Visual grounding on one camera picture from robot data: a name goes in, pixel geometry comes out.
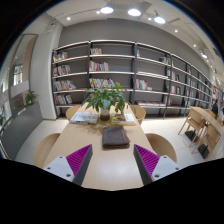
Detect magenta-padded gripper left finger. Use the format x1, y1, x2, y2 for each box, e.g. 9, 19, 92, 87
42, 143, 94, 187

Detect grey bookshelf unit with books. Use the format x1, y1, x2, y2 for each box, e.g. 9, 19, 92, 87
50, 39, 224, 120

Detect light wooden side table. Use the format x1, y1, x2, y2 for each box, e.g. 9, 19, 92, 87
189, 106, 224, 135

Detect zigzag striped brown towel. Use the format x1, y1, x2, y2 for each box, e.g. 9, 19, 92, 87
101, 125, 131, 150

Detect yellow cover book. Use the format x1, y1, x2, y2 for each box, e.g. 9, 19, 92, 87
109, 113, 137, 127

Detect round-backed wooden chair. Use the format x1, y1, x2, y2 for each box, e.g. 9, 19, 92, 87
65, 105, 81, 121
131, 104, 147, 125
145, 132, 178, 164
33, 132, 62, 169

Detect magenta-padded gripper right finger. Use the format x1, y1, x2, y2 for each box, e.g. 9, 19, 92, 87
133, 143, 181, 186

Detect large white book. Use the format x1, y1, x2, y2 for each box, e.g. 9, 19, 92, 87
69, 111, 100, 126

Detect small background potted plant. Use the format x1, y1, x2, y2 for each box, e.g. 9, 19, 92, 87
23, 90, 39, 106

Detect ceiling lights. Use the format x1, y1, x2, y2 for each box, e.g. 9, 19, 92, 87
64, 4, 210, 60

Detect green potted plant white pot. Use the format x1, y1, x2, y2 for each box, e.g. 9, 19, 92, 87
81, 78, 137, 122

